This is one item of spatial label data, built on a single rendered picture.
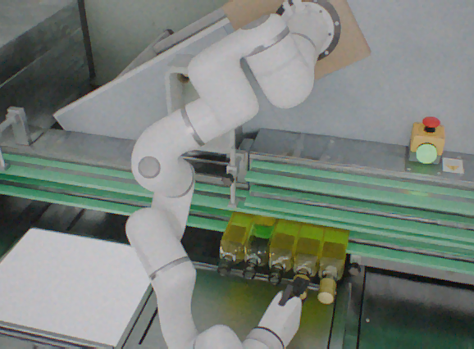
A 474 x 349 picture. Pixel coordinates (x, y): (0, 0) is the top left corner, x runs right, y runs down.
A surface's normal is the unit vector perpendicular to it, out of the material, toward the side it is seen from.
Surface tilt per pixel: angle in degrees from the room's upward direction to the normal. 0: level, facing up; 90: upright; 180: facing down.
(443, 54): 0
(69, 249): 90
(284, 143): 90
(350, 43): 0
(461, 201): 90
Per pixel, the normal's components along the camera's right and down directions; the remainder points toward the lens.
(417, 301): -0.01, -0.81
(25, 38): 0.97, 0.14
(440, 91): -0.26, 0.56
